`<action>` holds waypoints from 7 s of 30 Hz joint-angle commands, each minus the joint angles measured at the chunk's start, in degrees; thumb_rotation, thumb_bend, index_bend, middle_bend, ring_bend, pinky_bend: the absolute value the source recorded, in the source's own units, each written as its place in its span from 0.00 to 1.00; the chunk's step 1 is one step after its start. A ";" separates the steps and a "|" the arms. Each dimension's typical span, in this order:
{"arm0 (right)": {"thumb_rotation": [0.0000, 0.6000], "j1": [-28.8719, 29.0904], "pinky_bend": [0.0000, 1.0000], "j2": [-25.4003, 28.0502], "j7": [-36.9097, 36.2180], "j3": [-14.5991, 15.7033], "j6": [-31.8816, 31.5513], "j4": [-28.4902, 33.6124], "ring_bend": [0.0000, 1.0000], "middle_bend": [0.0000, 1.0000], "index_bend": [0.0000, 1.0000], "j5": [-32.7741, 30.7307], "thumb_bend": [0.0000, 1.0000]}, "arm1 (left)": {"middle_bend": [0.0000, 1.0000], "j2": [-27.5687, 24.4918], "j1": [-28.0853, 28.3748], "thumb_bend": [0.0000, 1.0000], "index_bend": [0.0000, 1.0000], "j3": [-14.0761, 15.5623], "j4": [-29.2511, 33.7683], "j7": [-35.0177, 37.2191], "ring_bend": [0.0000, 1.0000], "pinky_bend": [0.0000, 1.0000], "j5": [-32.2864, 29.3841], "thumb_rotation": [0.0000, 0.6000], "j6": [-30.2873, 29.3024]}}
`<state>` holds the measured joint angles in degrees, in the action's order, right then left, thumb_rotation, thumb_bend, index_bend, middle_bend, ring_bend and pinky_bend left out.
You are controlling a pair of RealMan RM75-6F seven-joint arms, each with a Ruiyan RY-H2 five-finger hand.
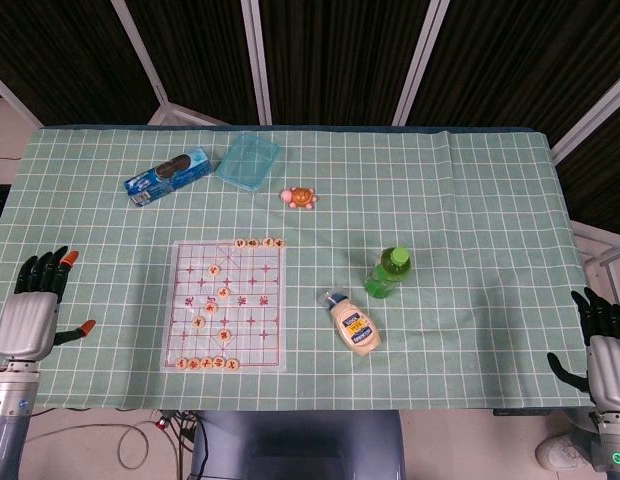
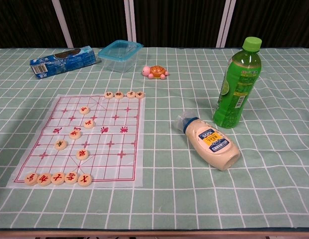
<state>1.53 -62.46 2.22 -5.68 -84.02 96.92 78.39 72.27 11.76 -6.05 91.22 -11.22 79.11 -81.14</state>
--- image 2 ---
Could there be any clear container blue rim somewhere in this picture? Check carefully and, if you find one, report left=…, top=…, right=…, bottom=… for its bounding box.
left=97, top=39, right=144, bottom=73

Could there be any green white checked tablecloth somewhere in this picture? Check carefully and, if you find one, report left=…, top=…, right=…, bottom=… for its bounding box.
left=0, top=46, right=309, bottom=231

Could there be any white partition frame post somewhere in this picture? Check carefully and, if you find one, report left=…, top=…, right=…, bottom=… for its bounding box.
left=123, top=0, right=137, bottom=43
left=51, top=0, right=74, bottom=48
left=216, top=0, right=237, bottom=48

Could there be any mayonnaise squeeze bottle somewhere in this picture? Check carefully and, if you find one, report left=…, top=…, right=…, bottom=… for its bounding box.
left=175, top=111, right=241, bottom=172

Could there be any black slatted partition panel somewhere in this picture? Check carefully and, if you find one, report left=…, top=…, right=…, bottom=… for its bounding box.
left=226, top=0, right=309, bottom=48
left=0, top=0, right=68, bottom=49
left=61, top=0, right=128, bottom=48
left=133, top=0, right=226, bottom=48

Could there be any blue cookie box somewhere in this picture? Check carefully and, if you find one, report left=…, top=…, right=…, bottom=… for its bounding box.
left=29, top=45, right=97, bottom=80

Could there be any green drink bottle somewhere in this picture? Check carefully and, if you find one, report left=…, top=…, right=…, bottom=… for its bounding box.
left=212, top=36, right=263, bottom=129

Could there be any pink orange turtle toy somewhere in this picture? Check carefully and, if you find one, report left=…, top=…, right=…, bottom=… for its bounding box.
left=142, top=65, right=168, bottom=80

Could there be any plastic chinese chess board sheet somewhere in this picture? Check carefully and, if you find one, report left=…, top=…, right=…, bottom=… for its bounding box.
left=6, top=94, right=147, bottom=189

